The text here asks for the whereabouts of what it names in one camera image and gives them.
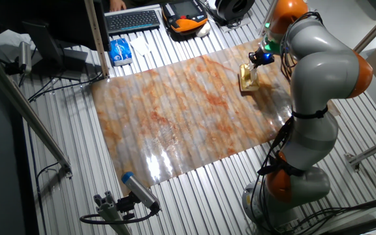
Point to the slim metal post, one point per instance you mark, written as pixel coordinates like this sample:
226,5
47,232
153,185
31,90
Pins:
268,16

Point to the black keyboard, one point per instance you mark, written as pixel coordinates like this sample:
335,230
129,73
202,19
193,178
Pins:
132,21

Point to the dark flat object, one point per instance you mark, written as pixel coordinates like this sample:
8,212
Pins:
120,52

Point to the orange black teach pendant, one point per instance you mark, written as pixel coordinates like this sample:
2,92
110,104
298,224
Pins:
184,14

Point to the silver sheet under fan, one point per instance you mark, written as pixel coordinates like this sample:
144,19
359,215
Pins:
237,25

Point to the silver camera with blue end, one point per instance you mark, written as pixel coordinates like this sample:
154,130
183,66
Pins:
140,191

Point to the white crumpled paper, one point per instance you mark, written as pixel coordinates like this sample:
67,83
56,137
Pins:
8,40

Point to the white rounded plastic object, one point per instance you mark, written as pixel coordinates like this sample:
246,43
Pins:
203,30

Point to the pale wooden upright beam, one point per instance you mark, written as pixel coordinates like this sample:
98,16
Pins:
96,39

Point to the aluminium extrusion post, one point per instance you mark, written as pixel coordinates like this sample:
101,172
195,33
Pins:
113,215

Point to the white loose tissue sheet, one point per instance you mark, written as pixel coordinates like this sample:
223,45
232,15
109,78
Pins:
140,45

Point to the aluminium bar with foot bracket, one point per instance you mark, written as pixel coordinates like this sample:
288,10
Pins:
374,150

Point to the black computer monitor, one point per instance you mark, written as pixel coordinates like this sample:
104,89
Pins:
60,23

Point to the grey diagonal frame bar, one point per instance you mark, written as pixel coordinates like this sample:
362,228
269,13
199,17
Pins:
28,114

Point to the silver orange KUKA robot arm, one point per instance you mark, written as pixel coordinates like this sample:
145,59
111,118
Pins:
322,65

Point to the silver cylindrical camera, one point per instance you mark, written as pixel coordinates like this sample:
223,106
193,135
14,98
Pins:
25,57

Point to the orange marble pattern mat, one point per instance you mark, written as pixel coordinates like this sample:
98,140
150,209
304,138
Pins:
175,114

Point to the aluminium slanted frame bar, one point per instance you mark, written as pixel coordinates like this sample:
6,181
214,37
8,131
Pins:
374,29

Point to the person's bare hand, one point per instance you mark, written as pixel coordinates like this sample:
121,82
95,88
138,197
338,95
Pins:
117,5

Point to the gold foil tissue pack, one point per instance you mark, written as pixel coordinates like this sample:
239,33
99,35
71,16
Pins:
248,80

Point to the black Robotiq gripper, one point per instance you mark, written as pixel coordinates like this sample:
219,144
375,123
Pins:
265,58

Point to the black camera clamp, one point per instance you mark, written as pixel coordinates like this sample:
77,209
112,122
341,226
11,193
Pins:
126,205

